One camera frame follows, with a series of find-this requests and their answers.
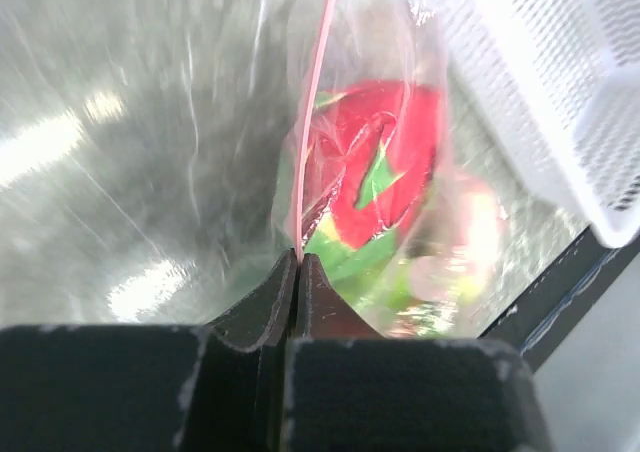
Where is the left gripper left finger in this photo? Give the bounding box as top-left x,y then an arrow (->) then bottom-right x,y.
207,249 -> 296,451

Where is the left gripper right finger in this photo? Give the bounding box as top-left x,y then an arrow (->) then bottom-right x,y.
287,254 -> 385,451

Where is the clear zip top bag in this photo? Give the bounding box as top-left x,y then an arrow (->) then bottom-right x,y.
274,0 -> 503,337

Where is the white rectangular perforated basket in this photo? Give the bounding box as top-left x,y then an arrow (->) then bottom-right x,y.
424,0 -> 639,248

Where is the green fake leafy vegetable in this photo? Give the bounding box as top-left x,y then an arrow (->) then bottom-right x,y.
277,151 -> 426,323

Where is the red fake dragon fruit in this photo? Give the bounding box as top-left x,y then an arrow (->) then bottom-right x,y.
303,80 -> 443,250

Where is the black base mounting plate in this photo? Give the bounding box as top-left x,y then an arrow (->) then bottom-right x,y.
481,228 -> 639,371

